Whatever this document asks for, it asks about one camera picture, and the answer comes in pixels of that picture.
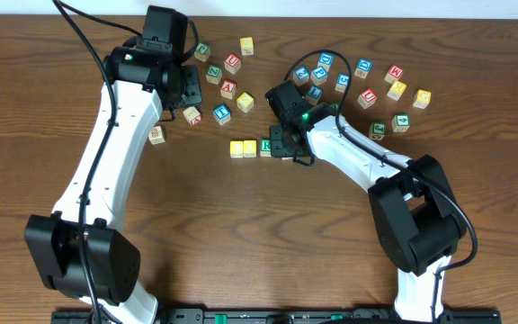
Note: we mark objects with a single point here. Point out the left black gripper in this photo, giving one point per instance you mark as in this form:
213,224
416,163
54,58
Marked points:
192,85

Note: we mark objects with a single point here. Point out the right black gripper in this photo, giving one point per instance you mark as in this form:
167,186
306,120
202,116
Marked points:
281,143

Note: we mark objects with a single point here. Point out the green letter R block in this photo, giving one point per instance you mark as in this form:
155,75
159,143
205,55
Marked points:
265,148

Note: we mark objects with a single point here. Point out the yellow letter O block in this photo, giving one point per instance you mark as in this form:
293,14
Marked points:
250,148

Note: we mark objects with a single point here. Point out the yellow letter C block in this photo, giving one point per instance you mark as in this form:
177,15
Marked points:
236,148

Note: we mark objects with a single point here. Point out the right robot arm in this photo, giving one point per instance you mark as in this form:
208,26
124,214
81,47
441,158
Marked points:
418,222

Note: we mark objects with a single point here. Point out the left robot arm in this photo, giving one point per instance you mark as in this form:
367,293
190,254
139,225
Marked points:
79,249

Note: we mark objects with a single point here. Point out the natural block red edge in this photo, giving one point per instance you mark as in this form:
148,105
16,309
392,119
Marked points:
192,115

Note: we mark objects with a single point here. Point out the green letter Z block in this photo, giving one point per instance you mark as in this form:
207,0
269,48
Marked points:
214,74

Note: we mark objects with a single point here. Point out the green letter J block top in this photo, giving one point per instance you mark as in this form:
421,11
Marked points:
202,52

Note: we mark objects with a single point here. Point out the green letter j block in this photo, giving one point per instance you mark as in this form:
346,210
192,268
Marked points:
377,131
202,52

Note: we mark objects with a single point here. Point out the red letter A block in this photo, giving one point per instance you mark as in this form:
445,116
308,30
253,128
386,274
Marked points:
228,89

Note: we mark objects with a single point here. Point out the blue letter T block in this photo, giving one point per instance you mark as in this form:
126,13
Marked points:
222,114

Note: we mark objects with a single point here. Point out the red letter U block left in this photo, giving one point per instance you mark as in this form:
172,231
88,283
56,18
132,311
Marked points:
232,63

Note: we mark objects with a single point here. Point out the red letter u block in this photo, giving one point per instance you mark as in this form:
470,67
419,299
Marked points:
367,98
232,63

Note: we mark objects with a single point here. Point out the yellow block centre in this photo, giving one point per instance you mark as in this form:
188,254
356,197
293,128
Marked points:
245,102

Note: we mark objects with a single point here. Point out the natural wooden picture block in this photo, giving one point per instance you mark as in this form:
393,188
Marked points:
156,135

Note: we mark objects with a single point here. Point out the blue number 2 block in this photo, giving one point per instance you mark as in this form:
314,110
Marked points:
300,76

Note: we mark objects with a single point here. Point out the blue letter P block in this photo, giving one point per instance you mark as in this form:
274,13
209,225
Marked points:
318,76

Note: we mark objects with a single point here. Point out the yellow block top row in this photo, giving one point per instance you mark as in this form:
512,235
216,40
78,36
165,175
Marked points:
247,46

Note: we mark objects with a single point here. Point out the blue number 5 block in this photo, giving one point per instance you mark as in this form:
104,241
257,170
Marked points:
342,82

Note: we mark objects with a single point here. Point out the blue letter D block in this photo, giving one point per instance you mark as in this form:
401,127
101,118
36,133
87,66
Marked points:
325,60

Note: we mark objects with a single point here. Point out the green letter J block right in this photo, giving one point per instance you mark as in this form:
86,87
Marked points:
377,131

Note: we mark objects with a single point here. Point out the red letter U block right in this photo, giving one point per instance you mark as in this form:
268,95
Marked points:
367,98

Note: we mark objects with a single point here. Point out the green number 4 block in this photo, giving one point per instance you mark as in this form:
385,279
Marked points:
400,122

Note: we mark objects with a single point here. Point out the yellow letter X block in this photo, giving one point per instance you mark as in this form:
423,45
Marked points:
396,90

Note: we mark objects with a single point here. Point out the red letter M block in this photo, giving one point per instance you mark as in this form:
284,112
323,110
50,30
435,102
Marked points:
393,74

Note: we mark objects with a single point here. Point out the yellow block far right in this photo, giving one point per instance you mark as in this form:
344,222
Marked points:
422,98

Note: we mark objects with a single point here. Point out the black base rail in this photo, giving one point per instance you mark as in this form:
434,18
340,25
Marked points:
198,316

